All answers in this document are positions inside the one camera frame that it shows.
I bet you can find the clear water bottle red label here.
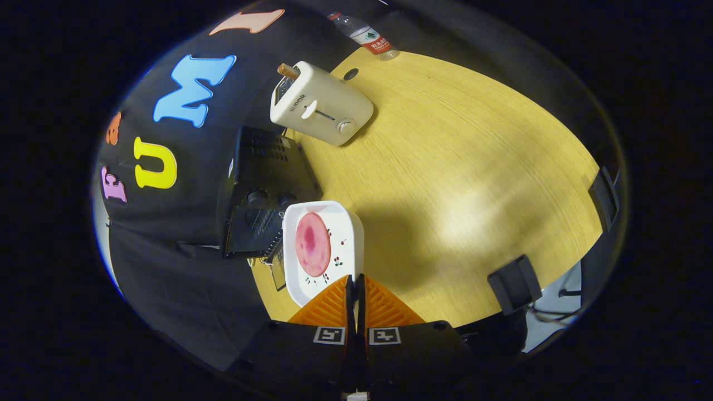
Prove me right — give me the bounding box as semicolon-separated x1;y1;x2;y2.
328;11;400;61

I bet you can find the white square plate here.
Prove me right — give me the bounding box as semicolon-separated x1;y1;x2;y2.
282;200;365;308

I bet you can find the white pop-up toaster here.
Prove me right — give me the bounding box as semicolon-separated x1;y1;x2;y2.
270;61;374;147

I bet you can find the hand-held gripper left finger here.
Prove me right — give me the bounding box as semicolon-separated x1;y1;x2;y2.
228;274;357;390

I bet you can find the black toaster oven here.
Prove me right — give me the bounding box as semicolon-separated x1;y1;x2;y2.
217;125;324;291

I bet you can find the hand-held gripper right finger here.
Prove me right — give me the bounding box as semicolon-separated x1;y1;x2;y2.
356;274;474;393

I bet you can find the pink ham slice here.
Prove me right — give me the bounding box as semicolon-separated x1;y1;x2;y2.
295;212;331;277

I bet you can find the black cable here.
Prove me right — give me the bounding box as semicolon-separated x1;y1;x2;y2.
526;287;583;324

